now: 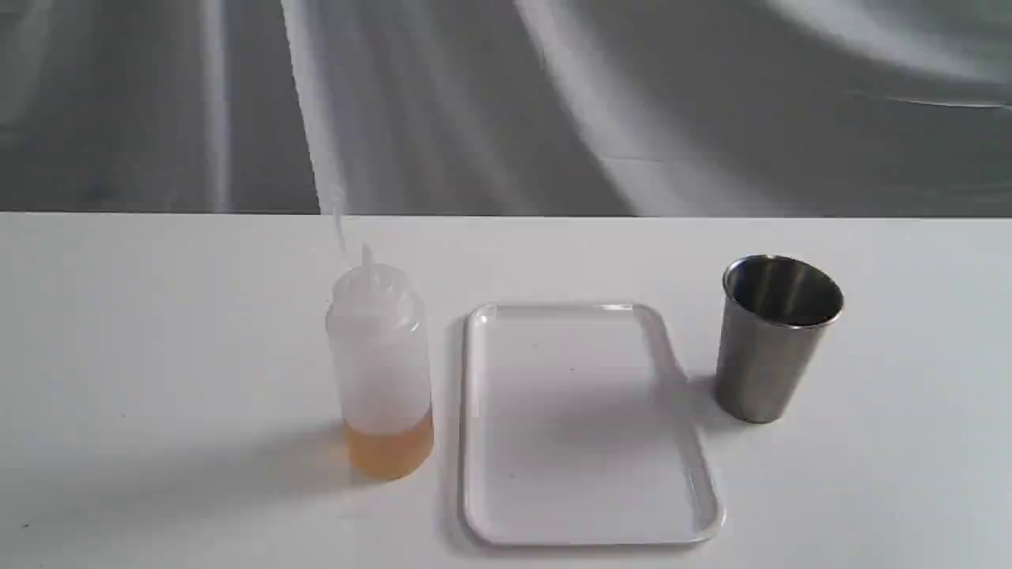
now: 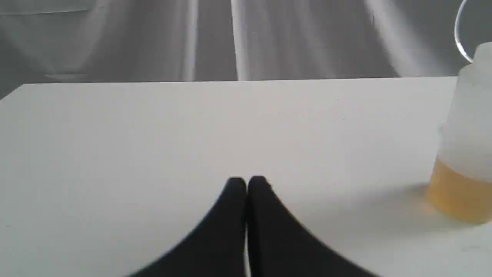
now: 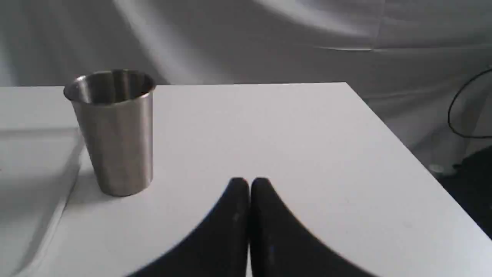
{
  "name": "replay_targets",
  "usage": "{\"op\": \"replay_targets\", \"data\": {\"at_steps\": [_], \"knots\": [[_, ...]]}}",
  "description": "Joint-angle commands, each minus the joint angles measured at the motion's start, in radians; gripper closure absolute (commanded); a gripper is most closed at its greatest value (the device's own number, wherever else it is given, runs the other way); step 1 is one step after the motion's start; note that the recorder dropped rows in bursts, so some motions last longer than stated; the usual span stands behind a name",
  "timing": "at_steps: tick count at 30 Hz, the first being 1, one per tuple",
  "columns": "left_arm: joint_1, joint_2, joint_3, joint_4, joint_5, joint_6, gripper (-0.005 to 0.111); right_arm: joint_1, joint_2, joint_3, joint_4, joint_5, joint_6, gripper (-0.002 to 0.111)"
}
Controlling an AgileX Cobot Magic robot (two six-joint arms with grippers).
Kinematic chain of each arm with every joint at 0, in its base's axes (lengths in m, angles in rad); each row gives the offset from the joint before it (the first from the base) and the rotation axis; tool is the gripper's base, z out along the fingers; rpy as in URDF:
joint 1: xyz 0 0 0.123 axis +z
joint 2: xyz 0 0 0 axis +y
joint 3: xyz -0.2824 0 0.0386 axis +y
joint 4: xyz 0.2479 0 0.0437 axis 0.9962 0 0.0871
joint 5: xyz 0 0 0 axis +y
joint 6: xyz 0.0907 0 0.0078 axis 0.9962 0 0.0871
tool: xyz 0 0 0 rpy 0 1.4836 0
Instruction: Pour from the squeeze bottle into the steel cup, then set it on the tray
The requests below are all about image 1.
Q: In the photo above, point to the grey fabric backdrop curtain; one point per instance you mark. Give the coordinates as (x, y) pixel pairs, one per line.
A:
(508, 108)

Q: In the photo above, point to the translucent squeeze bottle amber liquid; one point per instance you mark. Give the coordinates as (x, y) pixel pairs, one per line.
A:
(377, 334)

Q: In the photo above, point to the white plastic tray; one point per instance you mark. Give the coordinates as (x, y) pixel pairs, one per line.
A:
(577, 430)

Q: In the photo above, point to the stainless steel cup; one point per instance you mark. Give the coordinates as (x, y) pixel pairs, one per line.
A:
(775, 312)

